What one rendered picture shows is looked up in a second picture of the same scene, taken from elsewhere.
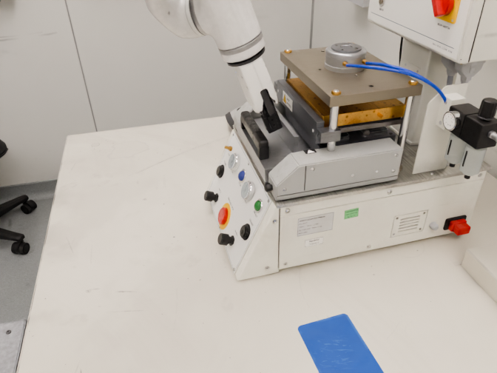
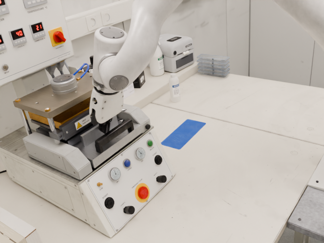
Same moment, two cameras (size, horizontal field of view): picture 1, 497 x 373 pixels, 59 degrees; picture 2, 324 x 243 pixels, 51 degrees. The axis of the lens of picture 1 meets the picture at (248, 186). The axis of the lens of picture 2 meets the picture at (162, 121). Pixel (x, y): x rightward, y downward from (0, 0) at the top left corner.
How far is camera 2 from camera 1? 1.44 m
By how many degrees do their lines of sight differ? 99
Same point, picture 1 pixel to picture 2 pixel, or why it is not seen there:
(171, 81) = not seen: outside the picture
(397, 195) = not seen: hidden behind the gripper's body
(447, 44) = (66, 52)
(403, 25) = (33, 66)
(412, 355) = (162, 128)
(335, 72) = (77, 87)
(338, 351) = (178, 138)
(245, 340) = (200, 156)
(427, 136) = not seen: hidden behind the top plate
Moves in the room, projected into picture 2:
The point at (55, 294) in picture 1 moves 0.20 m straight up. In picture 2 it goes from (264, 225) to (267, 169)
